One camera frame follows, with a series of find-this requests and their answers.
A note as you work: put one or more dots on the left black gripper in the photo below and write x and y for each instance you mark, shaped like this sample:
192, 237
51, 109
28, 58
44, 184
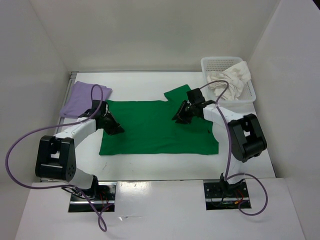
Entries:
116, 128

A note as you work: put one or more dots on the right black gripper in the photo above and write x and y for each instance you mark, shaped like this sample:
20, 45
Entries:
182, 119

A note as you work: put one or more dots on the green t shirt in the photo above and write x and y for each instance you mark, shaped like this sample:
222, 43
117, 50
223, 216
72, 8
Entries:
149, 128

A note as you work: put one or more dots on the purple t shirt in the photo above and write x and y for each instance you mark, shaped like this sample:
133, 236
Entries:
80, 99

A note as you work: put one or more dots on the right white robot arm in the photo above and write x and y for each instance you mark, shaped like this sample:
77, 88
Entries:
245, 137

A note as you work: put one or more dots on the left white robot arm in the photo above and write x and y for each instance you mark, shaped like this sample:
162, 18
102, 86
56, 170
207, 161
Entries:
56, 157

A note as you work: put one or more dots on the white plastic basket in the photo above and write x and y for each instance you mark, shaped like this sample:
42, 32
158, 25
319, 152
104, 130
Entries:
220, 64

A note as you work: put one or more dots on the white t shirt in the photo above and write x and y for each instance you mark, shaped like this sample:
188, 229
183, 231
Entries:
230, 82

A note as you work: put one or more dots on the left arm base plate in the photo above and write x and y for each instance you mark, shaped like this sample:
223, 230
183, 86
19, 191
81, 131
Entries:
104, 200

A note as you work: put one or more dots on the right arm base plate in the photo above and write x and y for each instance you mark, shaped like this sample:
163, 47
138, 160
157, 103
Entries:
218, 198

